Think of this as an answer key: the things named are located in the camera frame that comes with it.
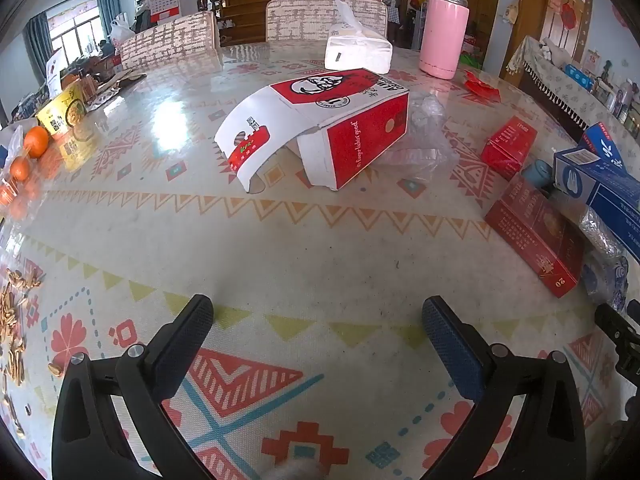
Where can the clear fruit bag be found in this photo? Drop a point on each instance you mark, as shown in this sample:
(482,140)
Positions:
(15,210)

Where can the blue packet box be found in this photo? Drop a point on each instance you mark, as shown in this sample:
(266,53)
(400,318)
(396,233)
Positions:
(580,77)

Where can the blue curtain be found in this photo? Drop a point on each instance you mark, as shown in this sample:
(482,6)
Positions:
(106,5)
(37,45)

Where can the small red box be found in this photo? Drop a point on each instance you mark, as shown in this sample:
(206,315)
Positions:
(507,147)

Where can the blue tissue packet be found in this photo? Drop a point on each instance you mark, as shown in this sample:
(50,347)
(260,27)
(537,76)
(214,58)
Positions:
(607,280)

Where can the pile of seed shells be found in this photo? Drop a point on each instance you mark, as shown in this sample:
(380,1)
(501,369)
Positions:
(15,310)

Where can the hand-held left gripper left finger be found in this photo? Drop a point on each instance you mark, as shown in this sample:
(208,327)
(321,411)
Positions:
(187,330)

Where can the clear plastic bag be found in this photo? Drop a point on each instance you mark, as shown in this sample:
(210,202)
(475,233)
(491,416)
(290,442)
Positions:
(425,160)

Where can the orange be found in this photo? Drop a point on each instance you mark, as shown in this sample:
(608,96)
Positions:
(37,141)
(20,168)
(6,194)

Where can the white tissue pack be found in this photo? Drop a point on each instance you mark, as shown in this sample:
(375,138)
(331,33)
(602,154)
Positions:
(357,52)

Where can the blue cardboard box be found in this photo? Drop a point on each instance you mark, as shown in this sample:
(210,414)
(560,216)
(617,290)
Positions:
(600,180)

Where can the red white cardboard food box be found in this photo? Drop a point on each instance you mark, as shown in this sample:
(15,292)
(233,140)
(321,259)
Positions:
(360,145)

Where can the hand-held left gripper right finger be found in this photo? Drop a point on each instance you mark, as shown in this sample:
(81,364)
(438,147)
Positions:
(452,350)

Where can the large red carton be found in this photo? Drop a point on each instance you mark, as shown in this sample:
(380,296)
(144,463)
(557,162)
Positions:
(530,235)

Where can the yellow food box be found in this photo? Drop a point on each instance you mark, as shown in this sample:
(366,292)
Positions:
(62,110)

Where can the pink thermos bottle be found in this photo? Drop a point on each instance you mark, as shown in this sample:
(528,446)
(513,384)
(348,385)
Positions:
(442,35)

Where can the white plastic bag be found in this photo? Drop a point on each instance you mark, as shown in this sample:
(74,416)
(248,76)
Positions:
(121,32)

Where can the patterned fabric chair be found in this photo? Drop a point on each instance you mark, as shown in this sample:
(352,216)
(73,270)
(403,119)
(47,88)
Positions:
(165,40)
(300,20)

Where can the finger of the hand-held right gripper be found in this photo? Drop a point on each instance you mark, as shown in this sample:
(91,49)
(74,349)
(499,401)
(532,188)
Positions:
(617,325)

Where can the dark wooden sideboard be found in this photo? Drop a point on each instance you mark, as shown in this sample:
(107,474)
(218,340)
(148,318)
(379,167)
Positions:
(545,102)

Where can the patterned sideboard cloth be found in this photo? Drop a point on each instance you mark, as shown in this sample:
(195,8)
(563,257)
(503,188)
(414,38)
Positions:
(560,77)

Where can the silver foil wrapper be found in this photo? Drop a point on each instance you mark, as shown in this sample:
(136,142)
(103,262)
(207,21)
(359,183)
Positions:
(600,232)

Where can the crumpled red wrapper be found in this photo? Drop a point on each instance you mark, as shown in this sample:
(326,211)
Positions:
(482,86)

